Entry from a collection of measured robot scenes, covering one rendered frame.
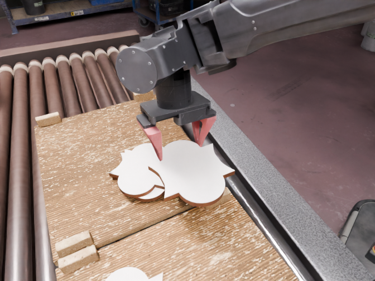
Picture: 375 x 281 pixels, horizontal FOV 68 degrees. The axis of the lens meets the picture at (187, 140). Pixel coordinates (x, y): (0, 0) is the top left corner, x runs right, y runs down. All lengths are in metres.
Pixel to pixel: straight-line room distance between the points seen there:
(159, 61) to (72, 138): 0.48
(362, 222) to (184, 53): 1.36
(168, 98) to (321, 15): 0.23
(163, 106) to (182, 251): 0.25
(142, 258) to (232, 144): 0.37
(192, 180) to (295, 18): 0.27
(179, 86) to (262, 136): 1.81
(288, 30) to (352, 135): 2.21
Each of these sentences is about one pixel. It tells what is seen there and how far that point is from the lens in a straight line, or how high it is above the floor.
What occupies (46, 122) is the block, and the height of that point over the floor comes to 0.95.
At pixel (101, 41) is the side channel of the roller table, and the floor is 0.94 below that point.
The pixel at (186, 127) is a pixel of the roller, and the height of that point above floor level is 0.91.
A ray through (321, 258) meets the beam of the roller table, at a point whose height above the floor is 0.91.
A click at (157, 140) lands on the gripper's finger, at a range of 0.43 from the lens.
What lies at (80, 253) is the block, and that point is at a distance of 0.52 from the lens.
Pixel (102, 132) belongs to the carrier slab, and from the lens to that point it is 0.75.
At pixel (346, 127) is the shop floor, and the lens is 2.54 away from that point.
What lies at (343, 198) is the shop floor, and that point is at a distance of 1.98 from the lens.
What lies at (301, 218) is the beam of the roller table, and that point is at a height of 0.91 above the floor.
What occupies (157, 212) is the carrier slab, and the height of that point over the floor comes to 0.94.
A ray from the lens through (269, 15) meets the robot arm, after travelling 0.30.
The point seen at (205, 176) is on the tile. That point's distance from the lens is 0.45.
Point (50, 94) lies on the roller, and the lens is 1.00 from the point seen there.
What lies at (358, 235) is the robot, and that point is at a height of 0.24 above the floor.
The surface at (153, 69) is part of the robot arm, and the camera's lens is 0.33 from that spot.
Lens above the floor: 1.40
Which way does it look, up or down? 42 degrees down
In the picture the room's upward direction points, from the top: straight up
